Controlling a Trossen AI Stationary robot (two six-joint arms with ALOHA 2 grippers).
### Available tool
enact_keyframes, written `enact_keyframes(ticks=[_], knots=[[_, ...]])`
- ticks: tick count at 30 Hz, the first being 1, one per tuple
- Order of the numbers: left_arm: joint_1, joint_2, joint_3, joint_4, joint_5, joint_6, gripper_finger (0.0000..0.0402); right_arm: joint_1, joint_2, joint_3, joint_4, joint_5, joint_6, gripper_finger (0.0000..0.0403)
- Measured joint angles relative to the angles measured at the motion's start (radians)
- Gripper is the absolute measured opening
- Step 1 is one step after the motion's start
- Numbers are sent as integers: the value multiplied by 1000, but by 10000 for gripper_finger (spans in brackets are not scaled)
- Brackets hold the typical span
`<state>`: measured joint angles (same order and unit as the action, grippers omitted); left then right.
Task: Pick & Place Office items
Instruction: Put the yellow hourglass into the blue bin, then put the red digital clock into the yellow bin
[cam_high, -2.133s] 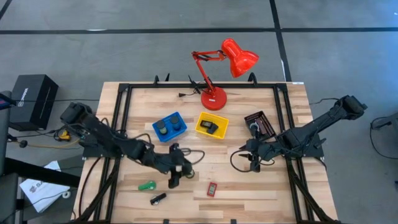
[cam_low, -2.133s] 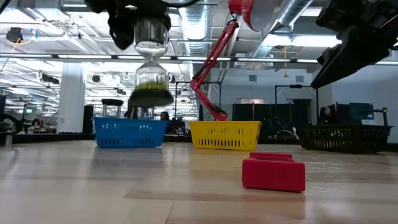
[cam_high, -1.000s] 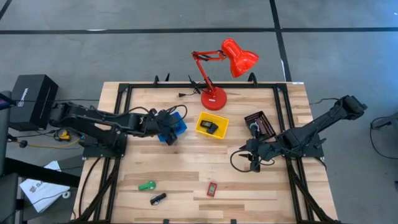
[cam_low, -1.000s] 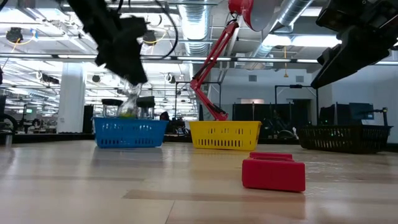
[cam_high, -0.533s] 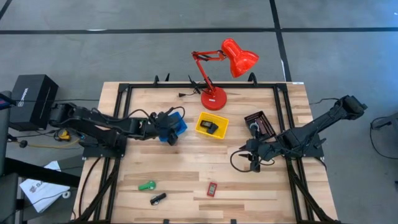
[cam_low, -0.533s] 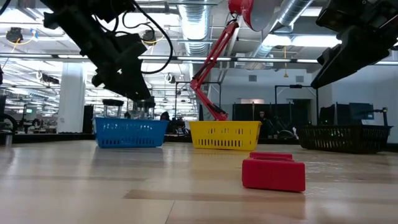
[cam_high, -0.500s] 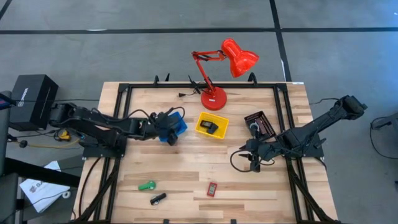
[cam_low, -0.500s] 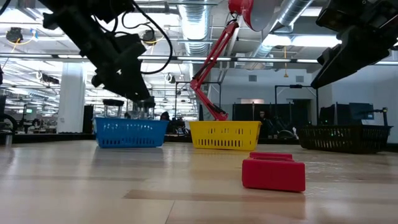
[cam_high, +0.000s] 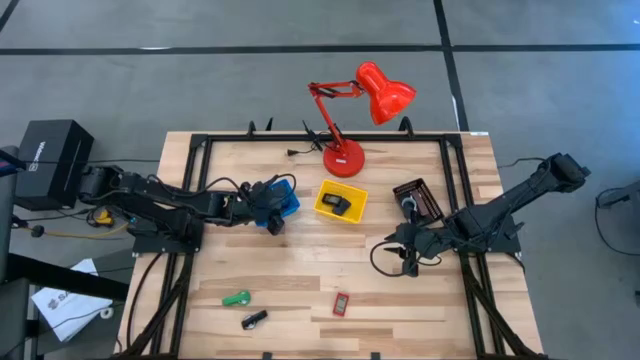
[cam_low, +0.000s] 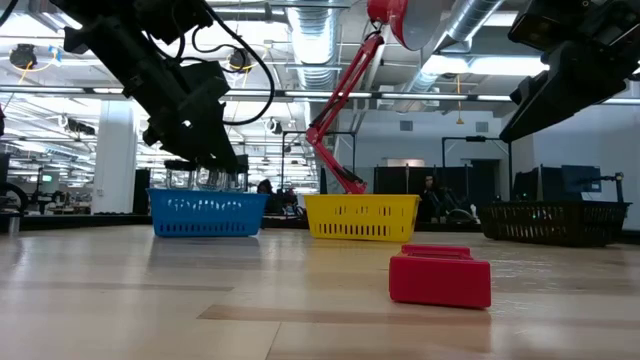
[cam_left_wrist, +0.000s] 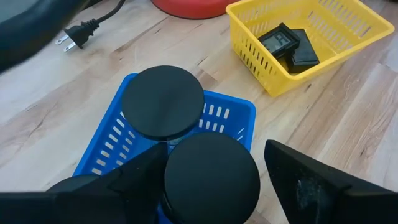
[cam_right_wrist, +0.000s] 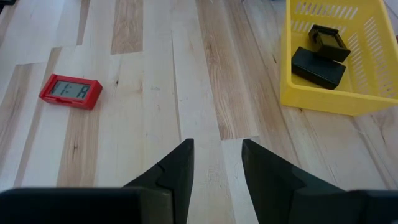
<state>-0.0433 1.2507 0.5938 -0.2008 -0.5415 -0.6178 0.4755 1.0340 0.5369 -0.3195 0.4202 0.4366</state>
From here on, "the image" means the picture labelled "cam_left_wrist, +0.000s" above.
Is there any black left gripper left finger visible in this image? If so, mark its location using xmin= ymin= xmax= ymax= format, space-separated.
xmin=0 ymin=142 xmax=170 ymax=224

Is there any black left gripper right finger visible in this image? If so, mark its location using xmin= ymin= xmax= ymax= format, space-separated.
xmin=263 ymin=139 xmax=398 ymax=224

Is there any lime green sand hourglass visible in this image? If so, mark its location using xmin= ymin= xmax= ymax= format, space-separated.
xmin=160 ymin=132 xmax=261 ymax=224

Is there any blue sand hourglass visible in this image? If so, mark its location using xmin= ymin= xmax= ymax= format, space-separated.
xmin=121 ymin=64 xmax=206 ymax=142

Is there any small black rectangular device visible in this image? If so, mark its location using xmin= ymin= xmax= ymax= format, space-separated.
xmin=284 ymin=28 xmax=321 ymax=75

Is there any black digital clock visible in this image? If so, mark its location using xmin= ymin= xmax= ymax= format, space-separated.
xmin=257 ymin=22 xmax=302 ymax=60

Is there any blue plastic basket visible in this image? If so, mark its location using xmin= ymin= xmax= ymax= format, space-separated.
xmin=73 ymin=73 xmax=257 ymax=224

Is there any yellow plastic basket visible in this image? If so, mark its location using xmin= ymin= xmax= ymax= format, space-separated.
xmin=225 ymin=0 xmax=396 ymax=98

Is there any black lamp power cord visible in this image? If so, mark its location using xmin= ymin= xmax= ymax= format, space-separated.
xmin=55 ymin=0 xmax=127 ymax=53

